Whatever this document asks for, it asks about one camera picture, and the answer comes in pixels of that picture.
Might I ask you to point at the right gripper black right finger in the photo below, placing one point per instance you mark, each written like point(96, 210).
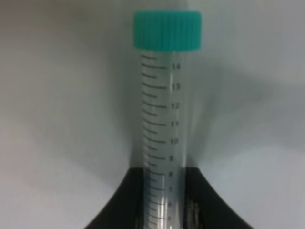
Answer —
point(204, 208)

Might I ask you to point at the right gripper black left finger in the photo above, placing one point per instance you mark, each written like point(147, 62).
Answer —
point(125, 209)

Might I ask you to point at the green-capped test tube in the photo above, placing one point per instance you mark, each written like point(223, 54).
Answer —
point(165, 40)

